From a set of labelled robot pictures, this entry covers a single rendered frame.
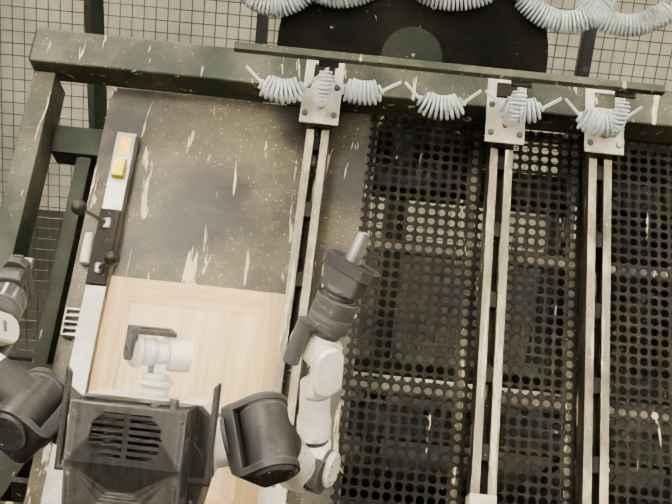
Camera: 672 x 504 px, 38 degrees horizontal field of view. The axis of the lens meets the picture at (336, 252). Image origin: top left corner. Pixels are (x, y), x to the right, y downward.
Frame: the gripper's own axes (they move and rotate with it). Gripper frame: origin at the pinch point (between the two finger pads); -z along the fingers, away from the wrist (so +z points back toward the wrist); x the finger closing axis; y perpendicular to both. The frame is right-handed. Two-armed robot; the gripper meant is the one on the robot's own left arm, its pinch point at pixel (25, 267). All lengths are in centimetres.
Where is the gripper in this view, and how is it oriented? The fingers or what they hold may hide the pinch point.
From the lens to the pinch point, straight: 239.6
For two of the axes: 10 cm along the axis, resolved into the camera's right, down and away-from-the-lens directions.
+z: -0.8, 5.9, -8.0
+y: 9.9, 1.1, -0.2
